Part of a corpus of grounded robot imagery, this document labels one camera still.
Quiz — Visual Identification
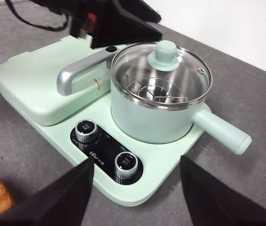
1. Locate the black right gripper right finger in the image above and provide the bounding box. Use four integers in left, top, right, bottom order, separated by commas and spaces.
180, 155, 266, 226

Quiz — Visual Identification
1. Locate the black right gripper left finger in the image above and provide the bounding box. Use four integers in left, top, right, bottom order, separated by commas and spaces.
0, 158, 94, 226

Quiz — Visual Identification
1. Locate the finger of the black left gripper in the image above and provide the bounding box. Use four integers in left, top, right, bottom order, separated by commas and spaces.
90, 1, 164, 50
123, 0, 162, 23

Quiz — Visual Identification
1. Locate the glass lid with green knob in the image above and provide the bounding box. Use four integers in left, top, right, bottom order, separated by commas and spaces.
111, 40, 213, 105

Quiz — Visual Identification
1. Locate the steel steamer rack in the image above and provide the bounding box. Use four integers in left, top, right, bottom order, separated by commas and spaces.
125, 79, 188, 104

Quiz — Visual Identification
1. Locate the mint green breakfast machine base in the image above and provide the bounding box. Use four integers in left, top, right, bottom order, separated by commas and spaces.
0, 35, 212, 208

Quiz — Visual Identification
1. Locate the glossy black control panel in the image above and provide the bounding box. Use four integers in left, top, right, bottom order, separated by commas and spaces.
70, 120, 144, 185

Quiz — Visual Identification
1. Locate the silver control knob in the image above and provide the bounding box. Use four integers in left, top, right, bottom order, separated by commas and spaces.
75, 120, 98, 144
114, 152, 138, 183

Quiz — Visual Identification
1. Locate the mint green griddle cover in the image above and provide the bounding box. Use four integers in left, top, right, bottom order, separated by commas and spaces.
0, 35, 129, 127

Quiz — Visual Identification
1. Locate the black cable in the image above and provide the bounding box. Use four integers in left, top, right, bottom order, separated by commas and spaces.
5, 0, 68, 32

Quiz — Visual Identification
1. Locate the silver griddle cover handle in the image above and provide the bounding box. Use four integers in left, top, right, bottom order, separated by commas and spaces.
56, 46, 118, 97

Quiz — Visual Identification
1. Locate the mint green handled pot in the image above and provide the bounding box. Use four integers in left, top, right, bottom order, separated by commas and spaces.
110, 41, 252, 156

